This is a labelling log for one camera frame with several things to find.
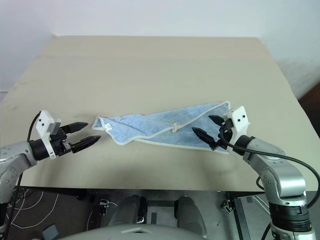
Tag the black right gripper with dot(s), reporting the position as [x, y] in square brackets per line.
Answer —
[225, 133]

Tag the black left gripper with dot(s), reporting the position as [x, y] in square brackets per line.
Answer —
[59, 141]

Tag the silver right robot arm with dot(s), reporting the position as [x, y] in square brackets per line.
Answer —
[280, 172]

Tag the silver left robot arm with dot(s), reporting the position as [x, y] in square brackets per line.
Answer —
[11, 160]

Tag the light blue towel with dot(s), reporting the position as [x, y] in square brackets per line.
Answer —
[160, 125]

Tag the metal table latch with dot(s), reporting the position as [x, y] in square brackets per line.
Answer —
[103, 206]
[227, 206]

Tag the grey right robot leg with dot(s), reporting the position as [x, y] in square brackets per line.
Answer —
[190, 212]

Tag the grey robot leg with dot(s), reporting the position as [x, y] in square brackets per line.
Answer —
[190, 212]
[126, 210]

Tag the grey left robot leg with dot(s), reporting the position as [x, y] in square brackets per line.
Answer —
[126, 210]

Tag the grey block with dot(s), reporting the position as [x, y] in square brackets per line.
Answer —
[51, 232]

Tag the grey robot torso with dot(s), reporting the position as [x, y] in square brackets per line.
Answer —
[140, 232]

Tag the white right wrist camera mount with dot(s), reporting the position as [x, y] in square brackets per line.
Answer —
[240, 120]

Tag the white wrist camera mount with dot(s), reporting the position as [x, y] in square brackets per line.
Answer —
[44, 120]
[240, 120]

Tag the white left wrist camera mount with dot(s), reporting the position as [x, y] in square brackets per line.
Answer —
[44, 120]

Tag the black table frame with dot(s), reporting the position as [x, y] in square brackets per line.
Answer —
[240, 212]

